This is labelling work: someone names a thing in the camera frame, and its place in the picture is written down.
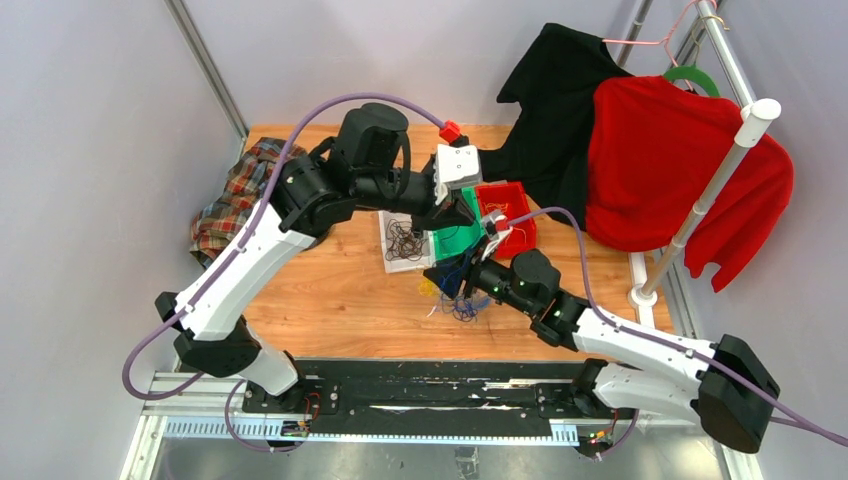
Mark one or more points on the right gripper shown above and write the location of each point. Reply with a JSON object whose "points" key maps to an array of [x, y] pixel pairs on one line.
{"points": [[451, 275]]}

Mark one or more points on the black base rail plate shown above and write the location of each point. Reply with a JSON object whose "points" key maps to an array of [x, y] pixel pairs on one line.
{"points": [[433, 398]]}

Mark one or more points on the plaid flannel shirt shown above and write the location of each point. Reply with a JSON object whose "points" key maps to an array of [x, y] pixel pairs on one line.
{"points": [[216, 225]]}

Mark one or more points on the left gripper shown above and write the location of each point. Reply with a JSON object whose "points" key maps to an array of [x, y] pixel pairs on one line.
{"points": [[449, 214]]}

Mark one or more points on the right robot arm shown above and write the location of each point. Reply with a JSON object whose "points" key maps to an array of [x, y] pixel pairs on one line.
{"points": [[722, 386]]}

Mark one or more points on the black shirt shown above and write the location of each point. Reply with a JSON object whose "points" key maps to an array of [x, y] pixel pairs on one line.
{"points": [[547, 148]]}

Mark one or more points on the green clothes hanger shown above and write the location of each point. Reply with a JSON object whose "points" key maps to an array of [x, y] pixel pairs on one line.
{"points": [[694, 75]]}

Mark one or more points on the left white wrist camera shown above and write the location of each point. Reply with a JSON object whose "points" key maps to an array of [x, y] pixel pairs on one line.
{"points": [[455, 168]]}

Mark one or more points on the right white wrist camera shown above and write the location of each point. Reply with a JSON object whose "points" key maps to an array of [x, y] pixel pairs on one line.
{"points": [[497, 229]]}

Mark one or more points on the red plastic bin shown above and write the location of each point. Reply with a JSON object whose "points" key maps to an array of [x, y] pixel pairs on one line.
{"points": [[511, 199]]}

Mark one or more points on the green plastic bin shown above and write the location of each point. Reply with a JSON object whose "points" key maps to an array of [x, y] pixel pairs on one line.
{"points": [[452, 241]]}

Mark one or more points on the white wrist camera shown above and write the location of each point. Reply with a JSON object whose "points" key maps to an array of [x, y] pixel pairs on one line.
{"points": [[455, 168], [497, 229]]}

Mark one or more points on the white plastic bin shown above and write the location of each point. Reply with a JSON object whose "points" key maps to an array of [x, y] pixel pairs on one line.
{"points": [[404, 248]]}

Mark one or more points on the red sweater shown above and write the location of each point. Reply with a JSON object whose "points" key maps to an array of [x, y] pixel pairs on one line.
{"points": [[653, 150]]}

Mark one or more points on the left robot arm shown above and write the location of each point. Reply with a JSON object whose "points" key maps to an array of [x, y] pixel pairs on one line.
{"points": [[365, 166]]}

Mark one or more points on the white clothes rack pole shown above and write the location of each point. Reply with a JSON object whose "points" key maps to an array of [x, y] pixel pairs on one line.
{"points": [[757, 114]]}

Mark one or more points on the pink clothes hanger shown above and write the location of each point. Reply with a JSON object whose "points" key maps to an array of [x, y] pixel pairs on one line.
{"points": [[674, 29]]}

